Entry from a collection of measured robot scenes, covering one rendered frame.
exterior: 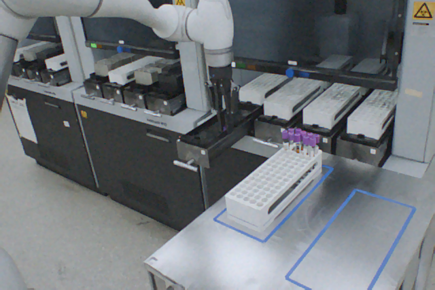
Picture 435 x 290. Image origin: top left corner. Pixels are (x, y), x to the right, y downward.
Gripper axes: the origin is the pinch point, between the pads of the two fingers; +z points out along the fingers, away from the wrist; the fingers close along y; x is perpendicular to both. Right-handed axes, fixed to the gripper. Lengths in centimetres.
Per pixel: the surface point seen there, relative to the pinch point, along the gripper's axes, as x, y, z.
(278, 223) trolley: 34, -39, 2
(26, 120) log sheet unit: -11, 175, 41
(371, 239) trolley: 29, -59, 3
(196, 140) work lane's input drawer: 11.8, 3.4, 2.5
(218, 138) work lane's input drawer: 6.1, -1.2, 3.4
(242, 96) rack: -21.7, 7.7, 0.3
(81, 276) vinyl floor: 32, 71, 84
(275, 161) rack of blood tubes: 19.8, -30.7, -3.8
